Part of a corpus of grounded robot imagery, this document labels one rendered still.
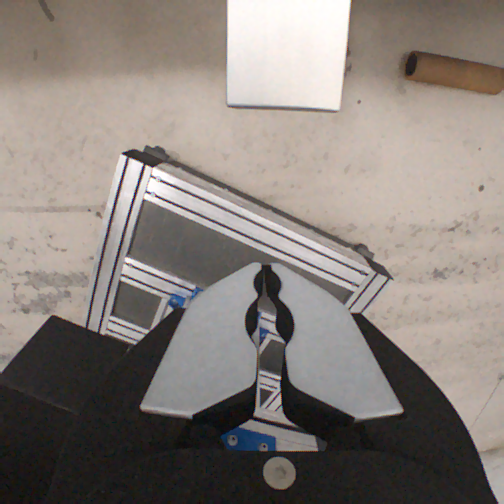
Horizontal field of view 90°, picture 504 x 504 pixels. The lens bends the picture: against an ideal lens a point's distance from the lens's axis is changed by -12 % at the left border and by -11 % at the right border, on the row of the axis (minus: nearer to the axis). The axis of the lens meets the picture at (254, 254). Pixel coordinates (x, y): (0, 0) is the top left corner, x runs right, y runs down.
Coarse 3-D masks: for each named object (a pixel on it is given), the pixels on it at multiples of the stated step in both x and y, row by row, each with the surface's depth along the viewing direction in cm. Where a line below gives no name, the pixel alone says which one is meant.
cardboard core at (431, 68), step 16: (416, 64) 70; (432, 64) 69; (448, 64) 69; (464, 64) 69; (480, 64) 69; (416, 80) 74; (432, 80) 73; (448, 80) 72; (464, 80) 71; (480, 80) 70; (496, 80) 70
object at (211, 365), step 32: (224, 288) 11; (256, 288) 12; (192, 320) 9; (224, 320) 9; (256, 320) 11; (192, 352) 8; (224, 352) 8; (256, 352) 8; (160, 384) 7; (192, 384) 7; (224, 384) 7; (256, 384) 7; (192, 416) 6; (224, 416) 7
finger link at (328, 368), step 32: (288, 288) 11; (320, 288) 11; (288, 320) 10; (320, 320) 9; (352, 320) 9; (288, 352) 8; (320, 352) 8; (352, 352) 8; (288, 384) 7; (320, 384) 7; (352, 384) 7; (384, 384) 7; (288, 416) 8; (320, 416) 7; (352, 416) 6; (384, 416) 6; (320, 448) 8
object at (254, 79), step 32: (256, 0) 6; (288, 0) 6; (320, 0) 6; (256, 32) 6; (288, 32) 6; (320, 32) 6; (256, 64) 7; (288, 64) 7; (320, 64) 7; (256, 96) 7; (288, 96) 7; (320, 96) 7
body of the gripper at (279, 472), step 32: (192, 448) 5; (224, 448) 5; (352, 448) 5; (128, 480) 4; (160, 480) 4; (192, 480) 5; (224, 480) 5; (256, 480) 5; (288, 480) 5; (320, 480) 5; (352, 480) 5; (384, 480) 5; (416, 480) 4
